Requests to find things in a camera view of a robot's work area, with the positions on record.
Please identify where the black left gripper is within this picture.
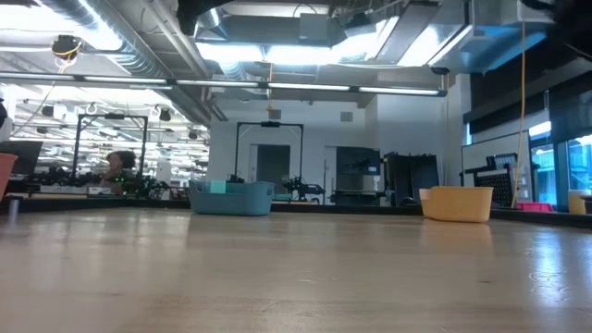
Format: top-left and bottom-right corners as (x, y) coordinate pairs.
(177, 0), (233, 36)

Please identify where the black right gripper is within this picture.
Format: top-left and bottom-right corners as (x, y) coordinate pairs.
(522, 0), (592, 45)

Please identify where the orange plastic bin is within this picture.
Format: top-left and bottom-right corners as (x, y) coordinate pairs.
(0, 152), (19, 201)

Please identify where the grey ceiling box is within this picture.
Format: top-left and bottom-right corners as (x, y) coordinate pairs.
(298, 12), (330, 42)

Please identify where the long ceiling light bar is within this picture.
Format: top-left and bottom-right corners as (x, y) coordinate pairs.
(0, 71), (448, 97)

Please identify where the person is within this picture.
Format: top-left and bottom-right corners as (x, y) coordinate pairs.
(104, 149), (138, 187)

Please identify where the whiteboard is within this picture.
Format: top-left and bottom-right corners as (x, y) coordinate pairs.
(461, 130), (532, 203)

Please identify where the grey door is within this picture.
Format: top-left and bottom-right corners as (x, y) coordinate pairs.
(256, 143), (291, 195)

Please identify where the black pegboard rack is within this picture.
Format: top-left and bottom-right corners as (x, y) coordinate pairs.
(460, 153), (520, 208)

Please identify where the yellow container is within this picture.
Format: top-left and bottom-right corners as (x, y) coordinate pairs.
(567, 191), (589, 216)

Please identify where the teal plastic bin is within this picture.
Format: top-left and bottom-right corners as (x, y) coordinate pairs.
(188, 179), (276, 217)

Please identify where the pink bin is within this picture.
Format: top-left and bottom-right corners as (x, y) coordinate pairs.
(516, 201), (555, 214)

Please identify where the black computer monitor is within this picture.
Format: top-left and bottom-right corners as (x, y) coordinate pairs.
(335, 146), (382, 177)
(0, 140), (43, 176)

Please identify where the yellow plastic bin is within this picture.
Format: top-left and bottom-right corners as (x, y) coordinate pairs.
(419, 185), (495, 224)

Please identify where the round silver duct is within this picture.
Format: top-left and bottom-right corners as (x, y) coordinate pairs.
(197, 0), (222, 29)

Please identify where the rectangular metal duct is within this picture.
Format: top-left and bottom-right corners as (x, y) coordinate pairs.
(429, 0), (568, 75)

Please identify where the yellow cable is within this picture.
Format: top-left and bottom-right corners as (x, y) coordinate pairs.
(510, 20), (527, 208)

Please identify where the black frame robot station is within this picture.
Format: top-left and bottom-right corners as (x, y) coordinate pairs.
(235, 121), (304, 184)
(73, 113), (149, 186)

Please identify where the yellow black cable reel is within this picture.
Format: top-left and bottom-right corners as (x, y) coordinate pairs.
(49, 33), (84, 62)

